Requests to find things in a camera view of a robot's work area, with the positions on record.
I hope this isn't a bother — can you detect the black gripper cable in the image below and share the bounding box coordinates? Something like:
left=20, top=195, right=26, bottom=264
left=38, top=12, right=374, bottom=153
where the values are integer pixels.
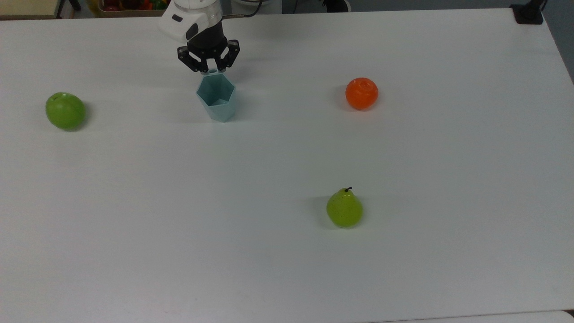
left=222, top=0, right=264, bottom=19

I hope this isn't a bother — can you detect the green toy pear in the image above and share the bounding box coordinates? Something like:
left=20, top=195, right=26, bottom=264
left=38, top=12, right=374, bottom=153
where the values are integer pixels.
left=326, top=186, right=364, bottom=229

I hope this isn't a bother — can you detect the basket of toy fruit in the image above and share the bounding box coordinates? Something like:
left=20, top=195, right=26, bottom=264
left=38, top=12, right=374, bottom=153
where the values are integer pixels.
left=96, top=0, right=174, bottom=18

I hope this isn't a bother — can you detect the black mount base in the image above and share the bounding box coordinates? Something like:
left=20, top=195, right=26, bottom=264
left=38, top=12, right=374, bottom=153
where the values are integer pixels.
left=510, top=0, right=548, bottom=26

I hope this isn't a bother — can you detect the black floor object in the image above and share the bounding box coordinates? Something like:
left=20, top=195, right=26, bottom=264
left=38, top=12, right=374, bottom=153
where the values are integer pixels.
left=322, top=0, right=353, bottom=13

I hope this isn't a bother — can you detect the teal hexagonal mug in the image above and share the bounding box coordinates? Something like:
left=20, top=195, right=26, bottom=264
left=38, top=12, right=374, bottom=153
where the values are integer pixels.
left=196, top=68, right=237, bottom=123

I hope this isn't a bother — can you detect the green toy apple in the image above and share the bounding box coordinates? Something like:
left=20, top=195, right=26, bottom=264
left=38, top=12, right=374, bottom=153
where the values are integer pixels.
left=45, top=92, right=87, bottom=132

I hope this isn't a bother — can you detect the wooden furniture piece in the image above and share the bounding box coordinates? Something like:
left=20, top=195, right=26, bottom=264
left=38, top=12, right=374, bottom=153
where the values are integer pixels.
left=0, top=0, right=63, bottom=21

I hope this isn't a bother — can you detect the orange toy fruit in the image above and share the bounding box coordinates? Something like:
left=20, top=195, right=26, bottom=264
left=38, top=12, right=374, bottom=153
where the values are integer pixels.
left=345, top=77, right=379, bottom=111

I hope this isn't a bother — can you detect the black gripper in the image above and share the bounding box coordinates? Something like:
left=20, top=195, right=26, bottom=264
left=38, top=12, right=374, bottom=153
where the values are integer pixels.
left=177, top=22, right=241, bottom=74

